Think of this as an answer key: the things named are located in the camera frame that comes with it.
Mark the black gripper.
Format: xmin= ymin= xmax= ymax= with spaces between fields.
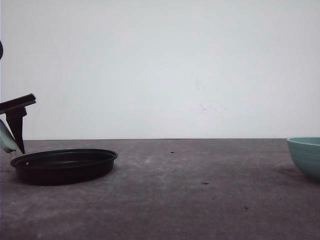
xmin=0 ymin=93 xmax=36 ymax=154

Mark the black frying pan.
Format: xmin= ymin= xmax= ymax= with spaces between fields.
xmin=10 ymin=148 xmax=118 ymax=186

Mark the teal ceramic bowl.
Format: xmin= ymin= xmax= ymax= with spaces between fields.
xmin=286 ymin=137 xmax=320 ymax=180

